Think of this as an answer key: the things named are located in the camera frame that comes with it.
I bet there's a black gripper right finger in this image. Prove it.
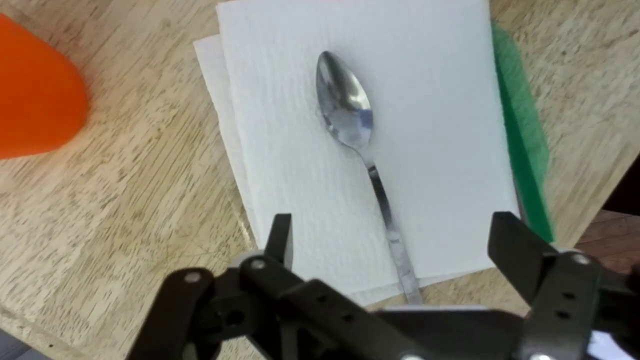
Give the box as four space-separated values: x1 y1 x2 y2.
487 210 640 360

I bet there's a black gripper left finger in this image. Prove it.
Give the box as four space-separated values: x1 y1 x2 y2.
126 212 428 360

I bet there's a silver spoon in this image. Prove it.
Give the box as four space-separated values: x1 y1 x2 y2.
314 47 427 306

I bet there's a green mat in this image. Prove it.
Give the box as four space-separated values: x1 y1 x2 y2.
490 22 558 246

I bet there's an orange plastic cup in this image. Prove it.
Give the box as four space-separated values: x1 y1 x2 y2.
0 12 92 161

